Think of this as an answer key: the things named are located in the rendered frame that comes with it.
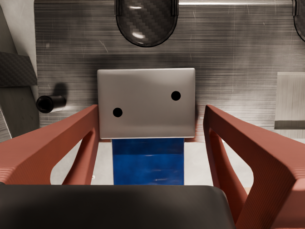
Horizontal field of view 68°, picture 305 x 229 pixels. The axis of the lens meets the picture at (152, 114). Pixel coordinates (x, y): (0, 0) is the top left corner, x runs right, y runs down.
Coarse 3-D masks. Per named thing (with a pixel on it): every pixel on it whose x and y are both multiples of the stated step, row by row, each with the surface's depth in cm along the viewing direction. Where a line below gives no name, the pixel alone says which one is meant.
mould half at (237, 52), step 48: (48, 0) 14; (96, 0) 14; (192, 0) 14; (240, 0) 14; (288, 0) 14; (48, 48) 14; (96, 48) 14; (144, 48) 14; (192, 48) 14; (240, 48) 14; (288, 48) 14; (96, 96) 14; (240, 96) 14
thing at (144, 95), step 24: (120, 72) 11; (144, 72) 11; (168, 72) 11; (192, 72) 11; (120, 96) 11; (144, 96) 12; (168, 96) 12; (192, 96) 12; (120, 120) 12; (144, 120) 12; (168, 120) 12; (192, 120) 12; (120, 144) 13; (144, 144) 13; (168, 144) 13; (120, 168) 13; (144, 168) 13; (168, 168) 13
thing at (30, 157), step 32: (64, 128) 8; (96, 128) 12; (0, 160) 6; (32, 160) 6; (0, 192) 5; (32, 192) 5; (64, 192) 5; (96, 192) 5; (128, 192) 5; (160, 192) 5; (192, 192) 5; (0, 224) 4; (32, 224) 4; (64, 224) 4; (96, 224) 4; (128, 224) 4; (160, 224) 4; (192, 224) 4; (224, 224) 4
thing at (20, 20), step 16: (0, 0) 22; (16, 0) 22; (32, 0) 22; (16, 16) 22; (32, 16) 22; (16, 32) 22; (32, 32) 22; (16, 48) 23; (32, 48) 23; (32, 64) 23; (192, 144) 24; (224, 144) 24; (64, 160) 24; (96, 160) 24; (112, 160) 24; (192, 160) 24; (240, 160) 24; (64, 176) 24; (96, 176) 24; (112, 176) 24; (192, 176) 24; (208, 176) 24; (240, 176) 24
